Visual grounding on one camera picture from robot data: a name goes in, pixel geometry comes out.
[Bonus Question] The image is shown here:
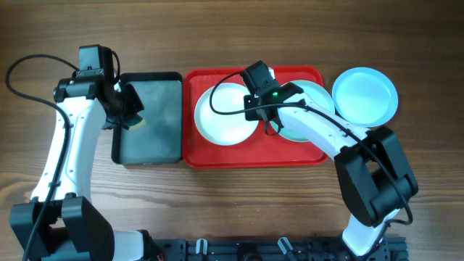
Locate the green yellow sponge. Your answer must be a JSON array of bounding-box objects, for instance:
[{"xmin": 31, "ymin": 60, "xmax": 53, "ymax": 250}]
[{"xmin": 126, "ymin": 114, "xmax": 146, "ymax": 130}]

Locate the white plate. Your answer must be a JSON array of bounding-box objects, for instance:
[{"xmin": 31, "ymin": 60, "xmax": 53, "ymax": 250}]
[{"xmin": 194, "ymin": 83, "xmax": 258, "ymax": 146}]

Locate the light blue plate top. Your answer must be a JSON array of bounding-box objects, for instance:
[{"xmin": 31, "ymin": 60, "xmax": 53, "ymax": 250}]
[{"xmin": 332, "ymin": 67, "xmax": 399, "ymax": 128}]

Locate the light blue plate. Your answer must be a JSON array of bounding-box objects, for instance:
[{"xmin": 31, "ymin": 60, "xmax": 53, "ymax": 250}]
[
  {"xmin": 278, "ymin": 80, "xmax": 336, "ymax": 143},
  {"xmin": 332, "ymin": 67, "xmax": 399, "ymax": 128}
]

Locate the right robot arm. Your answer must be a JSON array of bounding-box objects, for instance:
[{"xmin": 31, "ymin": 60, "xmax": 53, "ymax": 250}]
[{"xmin": 239, "ymin": 61, "xmax": 418, "ymax": 260}]

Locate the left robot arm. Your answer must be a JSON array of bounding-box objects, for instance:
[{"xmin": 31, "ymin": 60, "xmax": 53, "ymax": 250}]
[{"xmin": 9, "ymin": 45, "xmax": 164, "ymax": 260}]

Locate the red plastic tray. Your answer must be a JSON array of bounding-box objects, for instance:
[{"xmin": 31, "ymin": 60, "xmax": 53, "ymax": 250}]
[{"xmin": 182, "ymin": 67, "xmax": 328, "ymax": 169}]

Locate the black water tray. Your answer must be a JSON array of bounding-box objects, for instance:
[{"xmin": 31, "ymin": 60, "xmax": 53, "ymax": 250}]
[{"xmin": 111, "ymin": 72, "xmax": 183, "ymax": 165}]

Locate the light blue plate right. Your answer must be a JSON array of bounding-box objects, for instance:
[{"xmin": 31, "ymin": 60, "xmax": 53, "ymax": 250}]
[{"xmin": 278, "ymin": 80, "xmax": 336, "ymax": 143}]

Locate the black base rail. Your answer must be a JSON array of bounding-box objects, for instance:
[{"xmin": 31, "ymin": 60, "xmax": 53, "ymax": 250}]
[{"xmin": 155, "ymin": 237, "xmax": 410, "ymax": 261}]

